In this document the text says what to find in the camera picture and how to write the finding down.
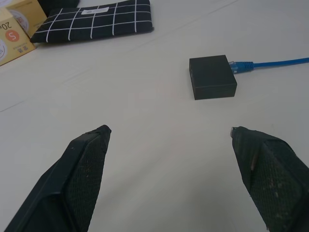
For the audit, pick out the yellow cardboard box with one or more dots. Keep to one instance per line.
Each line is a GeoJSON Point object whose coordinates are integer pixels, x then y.
{"type": "Point", "coordinates": [12, 38]}

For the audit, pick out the small black box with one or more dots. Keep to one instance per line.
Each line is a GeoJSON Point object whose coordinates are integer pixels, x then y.
{"type": "Point", "coordinates": [212, 76]}

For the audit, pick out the tan cardboard box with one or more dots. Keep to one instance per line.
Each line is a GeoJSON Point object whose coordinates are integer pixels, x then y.
{"type": "Point", "coordinates": [27, 13]}

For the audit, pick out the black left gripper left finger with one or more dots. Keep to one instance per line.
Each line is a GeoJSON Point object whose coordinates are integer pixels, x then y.
{"type": "Point", "coordinates": [72, 178]}

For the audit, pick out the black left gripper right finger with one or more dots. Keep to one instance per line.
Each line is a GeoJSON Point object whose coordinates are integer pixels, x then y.
{"type": "Point", "coordinates": [272, 178]}

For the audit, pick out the black white checked pouch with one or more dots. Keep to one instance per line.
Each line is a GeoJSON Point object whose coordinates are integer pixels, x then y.
{"type": "Point", "coordinates": [94, 20]}

